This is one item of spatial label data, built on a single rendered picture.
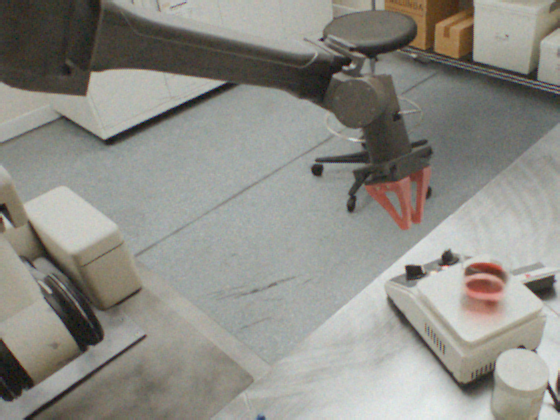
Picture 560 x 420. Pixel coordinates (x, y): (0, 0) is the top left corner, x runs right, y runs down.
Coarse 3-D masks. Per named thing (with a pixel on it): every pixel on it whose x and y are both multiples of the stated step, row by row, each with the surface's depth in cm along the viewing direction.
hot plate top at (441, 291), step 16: (448, 272) 75; (416, 288) 74; (432, 288) 73; (448, 288) 73; (512, 288) 72; (432, 304) 71; (448, 304) 70; (512, 304) 70; (528, 304) 69; (448, 320) 69; (464, 320) 68; (480, 320) 68; (496, 320) 68; (512, 320) 68; (464, 336) 66; (480, 336) 66
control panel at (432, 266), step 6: (426, 264) 84; (432, 264) 83; (426, 270) 82; (432, 270) 81; (438, 270) 80; (396, 276) 83; (402, 276) 82; (426, 276) 79; (396, 282) 80; (402, 282) 80; (408, 282) 79; (414, 282) 78
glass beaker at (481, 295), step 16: (480, 240) 68; (496, 240) 67; (464, 256) 68; (480, 256) 69; (496, 256) 69; (512, 256) 65; (464, 272) 66; (480, 272) 63; (464, 288) 67; (480, 288) 65; (496, 288) 65; (464, 304) 69; (480, 304) 67; (496, 304) 67
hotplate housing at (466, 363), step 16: (400, 288) 79; (400, 304) 80; (416, 304) 74; (416, 320) 76; (432, 320) 72; (528, 320) 70; (544, 320) 70; (432, 336) 73; (448, 336) 69; (496, 336) 68; (512, 336) 69; (528, 336) 71; (448, 352) 70; (464, 352) 67; (480, 352) 67; (496, 352) 69; (448, 368) 72; (464, 368) 69; (480, 368) 70; (464, 384) 71
